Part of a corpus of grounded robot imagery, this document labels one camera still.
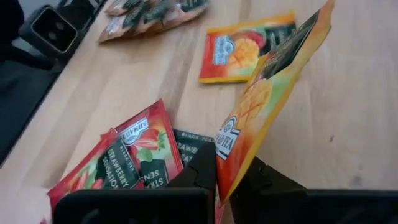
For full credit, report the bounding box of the black strawberry tea packet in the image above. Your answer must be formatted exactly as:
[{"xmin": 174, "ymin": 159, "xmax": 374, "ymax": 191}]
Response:
[{"xmin": 172, "ymin": 129, "xmax": 216, "ymax": 167}]

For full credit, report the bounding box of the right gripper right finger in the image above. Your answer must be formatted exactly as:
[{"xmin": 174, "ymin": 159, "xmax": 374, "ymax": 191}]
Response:
[{"xmin": 229, "ymin": 157, "xmax": 398, "ymax": 224}]

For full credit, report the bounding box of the small black camera box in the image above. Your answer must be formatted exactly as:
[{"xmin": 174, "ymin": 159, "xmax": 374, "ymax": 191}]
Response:
[{"xmin": 18, "ymin": 4, "xmax": 85, "ymax": 60}]

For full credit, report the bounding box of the orange mango tea packet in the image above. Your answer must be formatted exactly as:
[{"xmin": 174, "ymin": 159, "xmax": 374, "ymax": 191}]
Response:
[
  {"xmin": 214, "ymin": 0, "xmax": 336, "ymax": 203},
  {"xmin": 198, "ymin": 11, "xmax": 297, "ymax": 84}
]

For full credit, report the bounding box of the red strawberry tea packet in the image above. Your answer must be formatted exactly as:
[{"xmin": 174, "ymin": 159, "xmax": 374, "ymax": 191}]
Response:
[
  {"xmin": 110, "ymin": 98, "xmax": 185, "ymax": 187},
  {"xmin": 46, "ymin": 130, "xmax": 146, "ymax": 215}
]

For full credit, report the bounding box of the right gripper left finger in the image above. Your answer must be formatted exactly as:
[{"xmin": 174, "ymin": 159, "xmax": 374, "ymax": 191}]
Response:
[{"xmin": 52, "ymin": 142, "xmax": 217, "ymax": 224}]

